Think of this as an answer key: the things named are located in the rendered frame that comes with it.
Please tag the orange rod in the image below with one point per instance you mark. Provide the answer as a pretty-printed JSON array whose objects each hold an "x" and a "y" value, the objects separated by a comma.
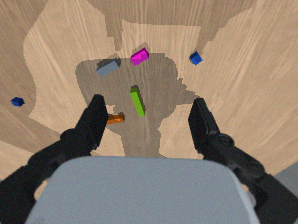
[{"x": 115, "y": 119}]

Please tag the grey rectangular block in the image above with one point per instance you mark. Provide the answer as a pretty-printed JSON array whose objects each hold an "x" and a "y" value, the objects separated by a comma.
[{"x": 108, "y": 67}]

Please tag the magenta rectangular block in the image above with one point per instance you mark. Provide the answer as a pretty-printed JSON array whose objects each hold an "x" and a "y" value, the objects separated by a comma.
[{"x": 139, "y": 56}]

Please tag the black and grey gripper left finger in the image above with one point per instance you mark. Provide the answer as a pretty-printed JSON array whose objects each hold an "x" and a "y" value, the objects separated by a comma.
[{"x": 18, "y": 189}]

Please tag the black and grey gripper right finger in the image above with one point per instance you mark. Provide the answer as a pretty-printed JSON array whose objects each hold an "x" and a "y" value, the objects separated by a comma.
[{"x": 275, "y": 204}]

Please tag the lime green rod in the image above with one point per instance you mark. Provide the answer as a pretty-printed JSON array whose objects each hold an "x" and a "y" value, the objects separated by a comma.
[{"x": 137, "y": 102}]

